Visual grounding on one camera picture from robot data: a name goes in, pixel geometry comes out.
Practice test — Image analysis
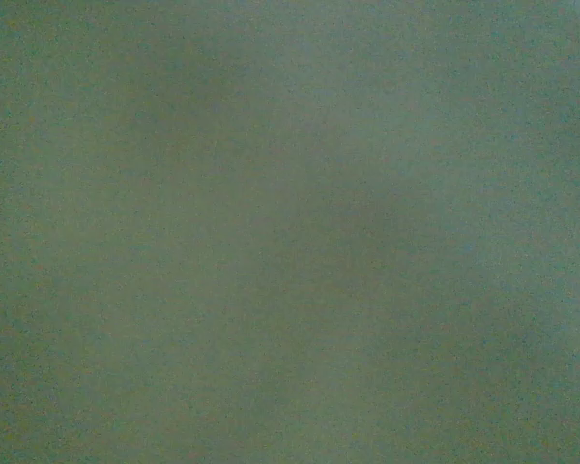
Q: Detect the white green paper bag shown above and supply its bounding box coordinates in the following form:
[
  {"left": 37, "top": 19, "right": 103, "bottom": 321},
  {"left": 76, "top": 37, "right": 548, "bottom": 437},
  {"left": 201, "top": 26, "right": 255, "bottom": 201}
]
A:
[{"left": 0, "top": 1, "right": 580, "bottom": 463}]

